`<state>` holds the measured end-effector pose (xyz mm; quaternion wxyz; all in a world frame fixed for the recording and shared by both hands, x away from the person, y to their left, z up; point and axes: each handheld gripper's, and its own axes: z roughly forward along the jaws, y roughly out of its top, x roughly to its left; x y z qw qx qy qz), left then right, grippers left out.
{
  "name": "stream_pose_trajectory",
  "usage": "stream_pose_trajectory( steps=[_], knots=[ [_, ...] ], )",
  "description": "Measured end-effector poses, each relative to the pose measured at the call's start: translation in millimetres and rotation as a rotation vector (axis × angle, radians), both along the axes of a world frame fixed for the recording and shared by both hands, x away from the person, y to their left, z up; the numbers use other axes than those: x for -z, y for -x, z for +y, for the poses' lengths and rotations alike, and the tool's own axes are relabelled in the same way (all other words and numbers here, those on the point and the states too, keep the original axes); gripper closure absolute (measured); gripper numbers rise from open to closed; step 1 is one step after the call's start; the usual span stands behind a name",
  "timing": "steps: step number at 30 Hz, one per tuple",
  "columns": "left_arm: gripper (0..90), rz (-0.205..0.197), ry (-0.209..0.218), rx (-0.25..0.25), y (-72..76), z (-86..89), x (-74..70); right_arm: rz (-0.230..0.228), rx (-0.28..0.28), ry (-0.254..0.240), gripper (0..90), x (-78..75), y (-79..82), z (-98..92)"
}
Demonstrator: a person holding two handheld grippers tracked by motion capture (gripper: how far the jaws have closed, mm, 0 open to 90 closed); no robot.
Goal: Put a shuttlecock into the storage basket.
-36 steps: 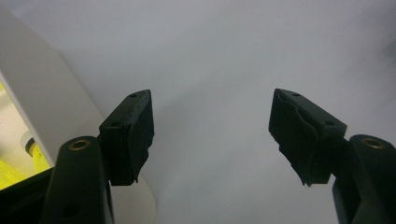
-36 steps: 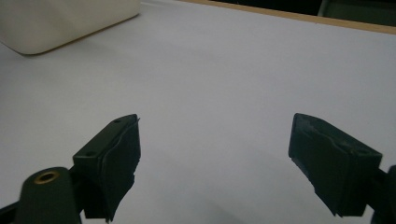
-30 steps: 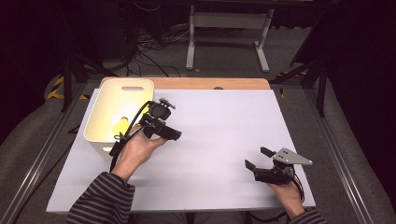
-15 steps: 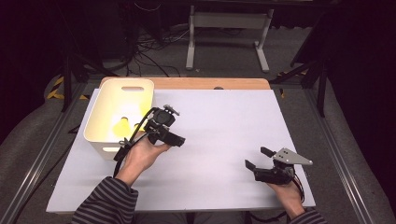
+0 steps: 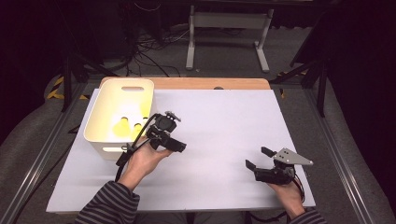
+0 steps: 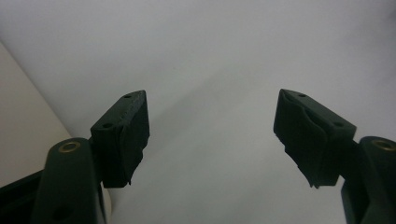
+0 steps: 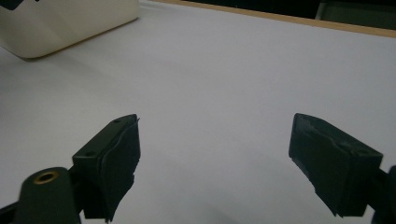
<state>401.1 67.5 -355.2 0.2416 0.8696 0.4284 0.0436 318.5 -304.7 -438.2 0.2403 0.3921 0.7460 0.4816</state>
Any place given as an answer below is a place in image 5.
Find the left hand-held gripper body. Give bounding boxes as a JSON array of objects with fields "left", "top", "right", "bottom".
[{"left": 145, "top": 110, "right": 181, "bottom": 150}]

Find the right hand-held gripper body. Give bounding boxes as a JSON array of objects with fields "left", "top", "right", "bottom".
[{"left": 253, "top": 147, "right": 315, "bottom": 186}]

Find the white plastic storage bin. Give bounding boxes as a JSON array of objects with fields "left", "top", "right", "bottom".
[{"left": 83, "top": 77, "right": 156, "bottom": 162}]

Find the person's right hand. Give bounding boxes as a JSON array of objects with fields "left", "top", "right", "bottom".
[{"left": 267, "top": 180, "right": 307, "bottom": 220}]

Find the person's left hand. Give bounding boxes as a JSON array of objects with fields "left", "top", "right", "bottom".
[{"left": 117, "top": 136, "right": 174, "bottom": 191}]

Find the wooden table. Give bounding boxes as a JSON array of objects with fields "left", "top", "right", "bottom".
[{"left": 99, "top": 77, "right": 272, "bottom": 91}]

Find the black tripod stand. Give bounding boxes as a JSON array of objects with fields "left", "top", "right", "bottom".
[
  {"left": 60, "top": 52, "right": 120, "bottom": 113},
  {"left": 269, "top": 59, "right": 328, "bottom": 119}
]

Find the yellow black floor tape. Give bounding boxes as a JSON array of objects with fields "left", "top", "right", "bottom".
[{"left": 46, "top": 76, "right": 90, "bottom": 101}]

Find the black curtain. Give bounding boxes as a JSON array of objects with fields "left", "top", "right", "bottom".
[
  {"left": 290, "top": 0, "right": 396, "bottom": 195},
  {"left": 0, "top": 0, "right": 106, "bottom": 138}
]

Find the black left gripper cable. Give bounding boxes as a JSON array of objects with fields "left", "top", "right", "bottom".
[{"left": 114, "top": 113, "right": 162, "bottom": 183}]

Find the aluminium floor rail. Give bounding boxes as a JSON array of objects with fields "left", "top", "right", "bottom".
[
  {"left": 303, "top": 88, "right": 377, "bottom": 224},
  {"left": 0, "top": 83, "right": 92, "bottom": 224}
]

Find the tangle of black floor cables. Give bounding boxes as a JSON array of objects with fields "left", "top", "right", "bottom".
[{"left": 124, "top": 27, "right": 191, "bottom": 78}]

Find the white metal stand frame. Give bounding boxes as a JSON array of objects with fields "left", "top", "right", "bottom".
[{"left": 185, "top": 4, "right": 275, "bottom": 74}]

